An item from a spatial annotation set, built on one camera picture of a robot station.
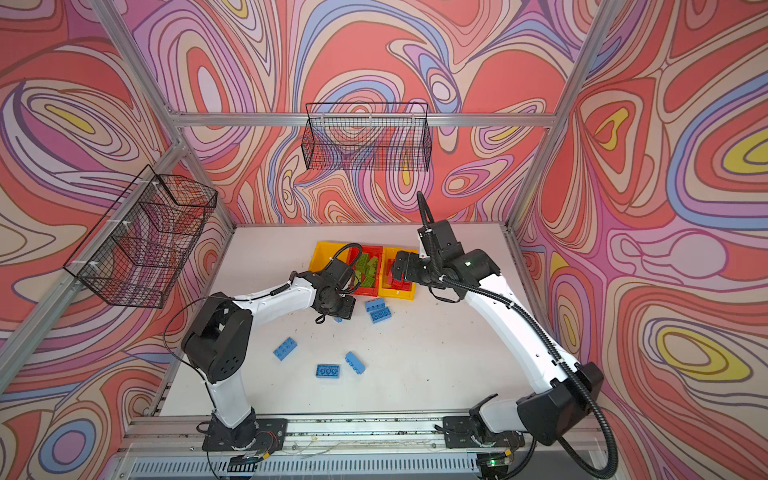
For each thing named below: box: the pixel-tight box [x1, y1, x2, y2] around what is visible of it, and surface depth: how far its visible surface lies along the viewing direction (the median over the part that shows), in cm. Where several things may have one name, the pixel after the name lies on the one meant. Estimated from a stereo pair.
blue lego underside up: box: [370, 307, 392, 324], surface depth 95 cm
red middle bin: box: [367, 245, 384, 296], surface depth 100 cm
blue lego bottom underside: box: [316, 364, 340, 379], surface depth 84 cm
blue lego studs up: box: [366, 298, 385, 313], surface depth 98 cm
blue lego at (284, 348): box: [272, 336, 298, 361], surface depth 88 cm
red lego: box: [390, 279, 412, 291], surface depth 98 cm
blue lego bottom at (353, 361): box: [345, 351, 366, 375], surface depth 86 cm
